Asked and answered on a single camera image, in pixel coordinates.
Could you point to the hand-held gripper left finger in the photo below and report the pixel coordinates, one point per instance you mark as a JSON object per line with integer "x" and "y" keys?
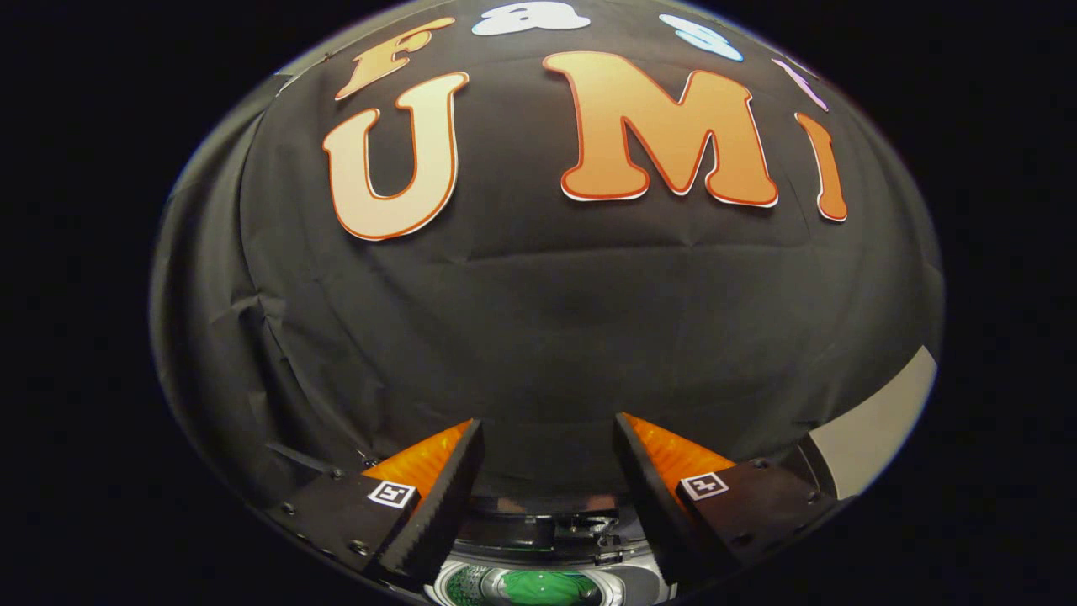
{"x": 450, "y": 497}

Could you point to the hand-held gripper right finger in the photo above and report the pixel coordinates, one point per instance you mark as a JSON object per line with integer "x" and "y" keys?
{"x": 648, "y": 497}

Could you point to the silver washing machine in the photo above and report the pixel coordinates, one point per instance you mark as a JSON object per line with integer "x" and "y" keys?
{"x": 621, "y": 577}

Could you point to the green polo shirt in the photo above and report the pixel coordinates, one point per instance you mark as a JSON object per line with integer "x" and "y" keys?
{"x": 543, "y": 587}

